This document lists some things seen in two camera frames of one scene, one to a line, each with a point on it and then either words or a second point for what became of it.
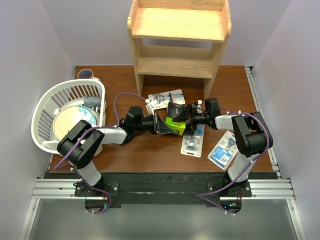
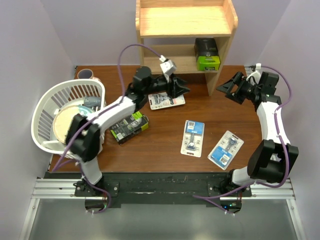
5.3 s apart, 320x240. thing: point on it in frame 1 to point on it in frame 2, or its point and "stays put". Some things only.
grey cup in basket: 92,101 stays put
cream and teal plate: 66,117 stays put
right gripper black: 183,116 to 229,85
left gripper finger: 163,128 to 178,91
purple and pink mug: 85,73 stays put
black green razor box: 173,109 to 207,58
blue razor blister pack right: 224,151 stays put
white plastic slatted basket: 66,94 stays put
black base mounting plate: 164,189 stays put
